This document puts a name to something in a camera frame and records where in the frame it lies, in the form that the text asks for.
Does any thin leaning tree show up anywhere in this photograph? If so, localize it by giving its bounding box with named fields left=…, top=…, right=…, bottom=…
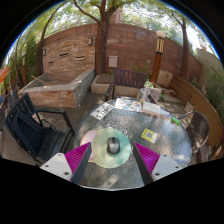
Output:
left=35, top=3, right=66, bottom=76

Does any white and blue booklet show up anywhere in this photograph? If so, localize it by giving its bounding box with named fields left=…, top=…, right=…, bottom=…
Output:
left=159, top=108, right=173, bottom=119

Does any green plastic pack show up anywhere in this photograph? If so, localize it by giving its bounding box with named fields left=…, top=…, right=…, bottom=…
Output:
left=170, top=116, right=181, bottom=126

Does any white licence plate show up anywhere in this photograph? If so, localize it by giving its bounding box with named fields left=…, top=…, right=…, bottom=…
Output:
left=89, top=101, right=115, bottom=121

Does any concrete planter with plants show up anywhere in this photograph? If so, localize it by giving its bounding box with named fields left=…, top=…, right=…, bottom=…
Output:
left=143, top=79, right=163, bottom=103

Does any colourful printed magazine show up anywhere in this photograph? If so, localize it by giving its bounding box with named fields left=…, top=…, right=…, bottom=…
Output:
left=114, top=96, right=144, bottom=113

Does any curved wooden bench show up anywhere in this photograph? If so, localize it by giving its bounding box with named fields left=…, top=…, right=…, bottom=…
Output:
left=171, top=74, right=224, bottom=148

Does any low concrete block seat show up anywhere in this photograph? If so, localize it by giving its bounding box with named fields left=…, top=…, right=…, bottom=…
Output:
left=90, top=73, right=116, bottom=95

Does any yellow square card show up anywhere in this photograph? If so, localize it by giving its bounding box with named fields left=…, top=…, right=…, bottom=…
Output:
left=140, top=128, right=158, bottom=144

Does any slim straight tree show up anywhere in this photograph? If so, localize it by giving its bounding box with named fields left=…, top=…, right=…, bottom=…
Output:
left=171, top=9, right=190, bottom=80

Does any wooden garden lamp post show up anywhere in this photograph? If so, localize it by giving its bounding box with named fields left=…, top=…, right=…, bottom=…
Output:
left=149, top=30, right=166, bottom=84

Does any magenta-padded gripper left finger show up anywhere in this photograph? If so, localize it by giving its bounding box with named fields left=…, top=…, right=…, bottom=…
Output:
left=39, top=142, right=93, bottom=185

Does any black folding armchair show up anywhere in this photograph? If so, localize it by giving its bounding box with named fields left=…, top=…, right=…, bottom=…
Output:
left=1, top=91, right=76, bottom=164

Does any raised stone planter bed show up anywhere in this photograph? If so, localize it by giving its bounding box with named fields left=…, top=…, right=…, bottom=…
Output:
left=18, top=68, right=96, bottom=109

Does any white wall box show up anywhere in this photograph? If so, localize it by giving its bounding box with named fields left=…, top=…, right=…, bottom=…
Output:
left=107, top=55, right=119, bottom=69

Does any clear plastic cup with straw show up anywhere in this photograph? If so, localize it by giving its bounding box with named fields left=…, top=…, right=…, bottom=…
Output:
left=139, top=87, right=151, bottom=104

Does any beige stone block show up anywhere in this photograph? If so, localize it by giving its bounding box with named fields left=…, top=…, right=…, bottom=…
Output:
left=157, top=69, right=174, bottom=88

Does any dark wooden slatted chair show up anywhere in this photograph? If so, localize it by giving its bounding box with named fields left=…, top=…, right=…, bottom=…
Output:
left=104, top=68, right=147, bottom=101

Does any dark wicker armchair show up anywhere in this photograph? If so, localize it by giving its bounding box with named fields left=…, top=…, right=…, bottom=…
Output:
left=176, top=110, right=211, bottom=154

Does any grey and black computer mouse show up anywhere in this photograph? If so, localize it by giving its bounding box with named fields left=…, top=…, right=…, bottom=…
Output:
left=106, top=136, right=121, bottom=155

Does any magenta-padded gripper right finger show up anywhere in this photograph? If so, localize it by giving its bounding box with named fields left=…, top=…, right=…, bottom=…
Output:
left=132, top=142, right=184, bottom=186

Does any thick forked tree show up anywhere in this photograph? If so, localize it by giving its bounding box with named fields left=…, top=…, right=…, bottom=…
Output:
left=71, top=0, right=134, bottom=76

